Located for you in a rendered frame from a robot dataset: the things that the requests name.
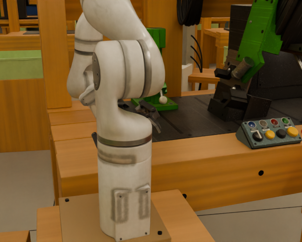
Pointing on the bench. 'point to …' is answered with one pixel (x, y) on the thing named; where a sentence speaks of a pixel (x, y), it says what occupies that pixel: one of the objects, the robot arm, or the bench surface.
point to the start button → (292, 131)
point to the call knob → (258, 136)
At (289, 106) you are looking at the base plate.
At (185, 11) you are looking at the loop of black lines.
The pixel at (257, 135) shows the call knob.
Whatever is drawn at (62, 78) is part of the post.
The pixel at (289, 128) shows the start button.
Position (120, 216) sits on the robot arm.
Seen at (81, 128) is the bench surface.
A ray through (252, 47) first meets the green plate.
